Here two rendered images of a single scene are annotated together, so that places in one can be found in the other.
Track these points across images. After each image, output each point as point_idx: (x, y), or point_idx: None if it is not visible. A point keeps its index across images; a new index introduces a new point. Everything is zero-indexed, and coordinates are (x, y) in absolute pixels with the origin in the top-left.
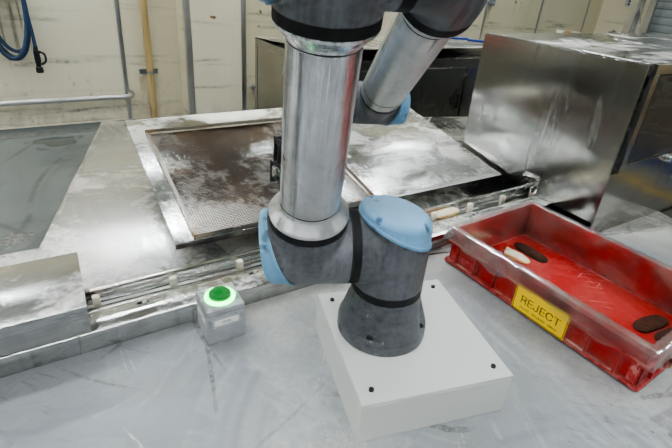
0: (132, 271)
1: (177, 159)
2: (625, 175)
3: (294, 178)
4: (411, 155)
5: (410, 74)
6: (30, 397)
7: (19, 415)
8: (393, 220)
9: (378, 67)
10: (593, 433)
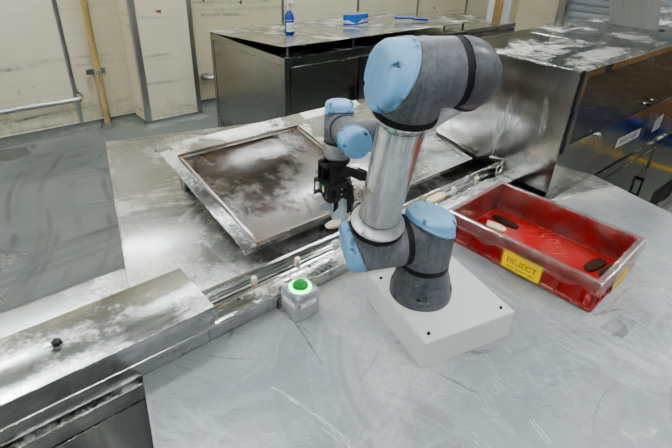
0: (211, 277)
1: (214, 178)
2: (568, 153)
3: (378, 204)
4: None
5: (438, 124)
6: (190, 375)
7: (189, 387)
8: (433, 220)
9: None
10: (566, 341)
